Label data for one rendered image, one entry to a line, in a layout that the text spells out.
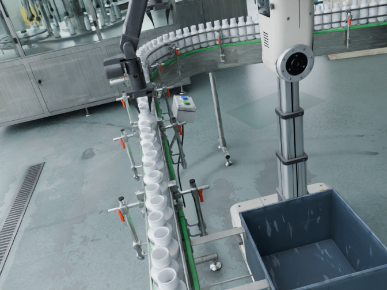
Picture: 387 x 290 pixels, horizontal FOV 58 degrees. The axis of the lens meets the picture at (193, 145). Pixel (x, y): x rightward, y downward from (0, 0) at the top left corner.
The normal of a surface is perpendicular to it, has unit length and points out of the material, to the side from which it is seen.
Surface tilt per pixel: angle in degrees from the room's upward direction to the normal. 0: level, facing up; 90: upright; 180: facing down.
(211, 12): 90
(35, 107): 90
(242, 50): 90
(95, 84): 90
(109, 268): 0
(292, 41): 101
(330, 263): 0
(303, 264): 0
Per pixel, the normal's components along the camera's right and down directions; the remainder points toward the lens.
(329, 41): -0.14, 0.52
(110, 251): -0.18, -0.85
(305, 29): 0.20, 0.61
